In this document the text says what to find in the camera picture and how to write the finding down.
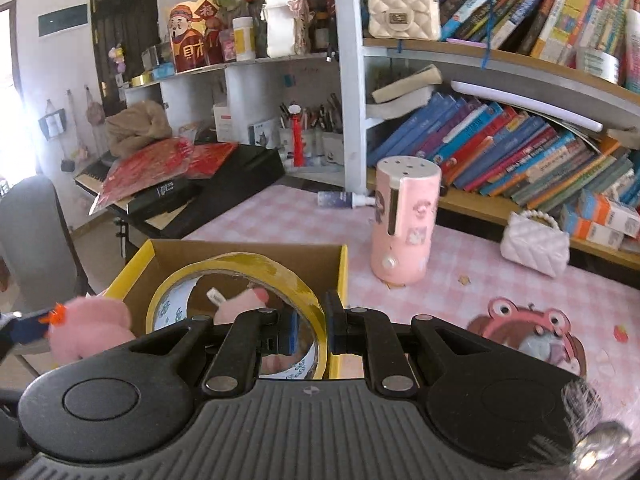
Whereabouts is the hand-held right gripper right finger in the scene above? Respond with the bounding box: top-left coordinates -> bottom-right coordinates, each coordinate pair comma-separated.
325,289 -> 506,396

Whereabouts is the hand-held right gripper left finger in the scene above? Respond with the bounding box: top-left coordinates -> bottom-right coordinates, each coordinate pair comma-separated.
122,308 -> 300,397

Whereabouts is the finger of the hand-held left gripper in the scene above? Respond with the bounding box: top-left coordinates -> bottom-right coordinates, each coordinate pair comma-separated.
5,310 -> 57,347

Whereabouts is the yellow tape roll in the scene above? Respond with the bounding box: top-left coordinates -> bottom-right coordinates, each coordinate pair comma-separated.
145,252 -> 331,380

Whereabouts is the pink plush toy orange beak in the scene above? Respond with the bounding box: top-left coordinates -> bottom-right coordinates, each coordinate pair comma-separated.
47,296 -> 133,367

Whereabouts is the yellow cardboard box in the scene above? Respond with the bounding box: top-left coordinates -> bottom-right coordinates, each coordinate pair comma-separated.
102,239 -> 349,381

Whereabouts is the grey chair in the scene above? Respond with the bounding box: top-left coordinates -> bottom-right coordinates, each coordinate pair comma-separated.
0,175 -> 96,371

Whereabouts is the black keyboard stand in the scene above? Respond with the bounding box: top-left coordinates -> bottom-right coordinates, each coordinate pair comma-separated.
112,220 -> 136,261

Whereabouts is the pink cylindrical container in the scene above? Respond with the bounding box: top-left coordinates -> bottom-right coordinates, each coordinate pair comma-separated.
370,156 -> 442,285

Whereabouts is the blue spray bottle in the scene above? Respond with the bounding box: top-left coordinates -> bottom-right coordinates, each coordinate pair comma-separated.
317,190 -> 376,209

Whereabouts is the pink checked tablecloth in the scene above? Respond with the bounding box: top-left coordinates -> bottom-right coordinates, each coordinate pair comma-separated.
185,185 -> 640,431

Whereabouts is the pink frog-shaped toy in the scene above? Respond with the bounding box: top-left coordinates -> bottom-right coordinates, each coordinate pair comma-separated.
467,296 -> 588,376

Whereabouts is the black electronic keyboard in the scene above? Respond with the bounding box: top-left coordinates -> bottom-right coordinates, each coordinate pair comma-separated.
74,142 -> 286,240

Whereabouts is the white pen holder cup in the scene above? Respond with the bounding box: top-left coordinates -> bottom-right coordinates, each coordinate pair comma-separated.
278,125 -> 318,158
320,130 -> 346,166

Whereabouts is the black rectangular case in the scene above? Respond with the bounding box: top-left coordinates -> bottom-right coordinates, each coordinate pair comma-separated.
126,180 -> 201,218

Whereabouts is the red envelope stack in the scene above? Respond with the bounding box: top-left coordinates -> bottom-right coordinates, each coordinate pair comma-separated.
187,142 -> 240,180

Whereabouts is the red hanging tassel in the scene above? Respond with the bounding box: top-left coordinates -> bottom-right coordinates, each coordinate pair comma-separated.
290,104 -> 306,167

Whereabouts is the red plastic bag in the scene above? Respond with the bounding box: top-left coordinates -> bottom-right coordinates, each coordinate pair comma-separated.
90,140 -> 193,216

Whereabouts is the dark hanging tote bag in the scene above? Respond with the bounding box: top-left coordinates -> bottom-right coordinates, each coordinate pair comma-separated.
39,100 -> 66,140

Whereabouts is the small white quilted purse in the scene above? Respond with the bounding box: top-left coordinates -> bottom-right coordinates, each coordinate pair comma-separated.
500,209 -> 571,278

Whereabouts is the white box red label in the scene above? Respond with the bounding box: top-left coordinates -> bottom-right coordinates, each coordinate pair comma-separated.
214,102 -> 236,143

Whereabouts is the white bookshelf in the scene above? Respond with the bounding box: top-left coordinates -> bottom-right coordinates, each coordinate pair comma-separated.
122,0 -> 640,271

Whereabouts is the beige crumpled cloth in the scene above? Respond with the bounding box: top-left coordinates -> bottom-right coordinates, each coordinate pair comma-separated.
103,100 -> 173,157

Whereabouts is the pink hanging bag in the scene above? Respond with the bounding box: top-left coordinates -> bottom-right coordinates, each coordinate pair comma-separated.
86,87 -> 106,126

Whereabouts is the worn pale book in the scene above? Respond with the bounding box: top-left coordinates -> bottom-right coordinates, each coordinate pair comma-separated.
367,87 -> 436,120
372,64 -> 443,103

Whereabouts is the row of colourful books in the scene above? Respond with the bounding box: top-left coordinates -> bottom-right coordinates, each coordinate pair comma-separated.
367,92 -> 640,211
440,0 -> 640,93

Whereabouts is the orange and white carton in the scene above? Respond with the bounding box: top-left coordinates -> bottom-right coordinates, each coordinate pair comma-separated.
559,205 -> 623,251
577,189 -> 640,238

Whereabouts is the clear plastic wrapper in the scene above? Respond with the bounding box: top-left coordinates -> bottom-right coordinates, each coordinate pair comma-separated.
560,375 -> 633,471

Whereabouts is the white rolled tube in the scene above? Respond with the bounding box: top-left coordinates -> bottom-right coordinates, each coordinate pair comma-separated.
450,80 -> 603,133

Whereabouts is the white bottle yellow label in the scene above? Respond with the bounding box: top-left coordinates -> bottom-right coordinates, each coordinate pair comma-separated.
232,16 -> 257,61

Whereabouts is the fortune god figure decoration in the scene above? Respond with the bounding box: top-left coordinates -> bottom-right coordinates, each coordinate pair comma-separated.
167,0 -> 226,73

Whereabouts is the white quilted handbag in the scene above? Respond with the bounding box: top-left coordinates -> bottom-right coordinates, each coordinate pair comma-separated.
367,0 -> 442,42

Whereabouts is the black door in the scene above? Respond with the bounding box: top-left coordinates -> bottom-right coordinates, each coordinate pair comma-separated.
89,0 -> 158,116

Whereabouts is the white jar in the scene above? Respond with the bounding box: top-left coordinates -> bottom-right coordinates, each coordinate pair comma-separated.
575,46 -> 626,86

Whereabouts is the green wall board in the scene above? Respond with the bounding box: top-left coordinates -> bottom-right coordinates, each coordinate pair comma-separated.
37,4 -> 90,38

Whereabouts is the black hanging cable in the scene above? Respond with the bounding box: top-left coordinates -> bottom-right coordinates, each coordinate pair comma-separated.
326,0 -> 340,64

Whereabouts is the blue cord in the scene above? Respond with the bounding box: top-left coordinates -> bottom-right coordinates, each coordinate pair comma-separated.
481,0 -> 506,68

